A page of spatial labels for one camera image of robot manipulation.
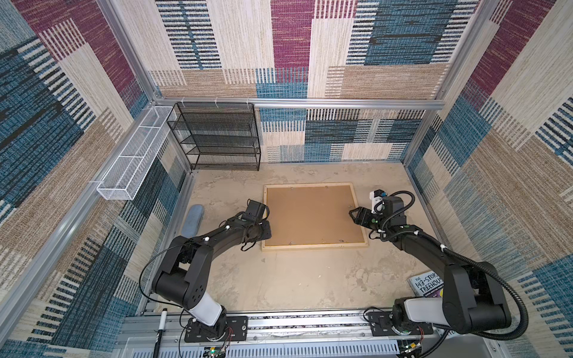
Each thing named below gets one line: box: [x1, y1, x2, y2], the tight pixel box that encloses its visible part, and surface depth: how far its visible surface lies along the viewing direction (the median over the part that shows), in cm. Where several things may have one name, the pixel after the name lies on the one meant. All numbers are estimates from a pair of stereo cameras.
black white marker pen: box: [152, 308, 168, 358], surface depth 73 cm
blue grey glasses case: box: [182, 204, 205, 239], surface depth 99 cm
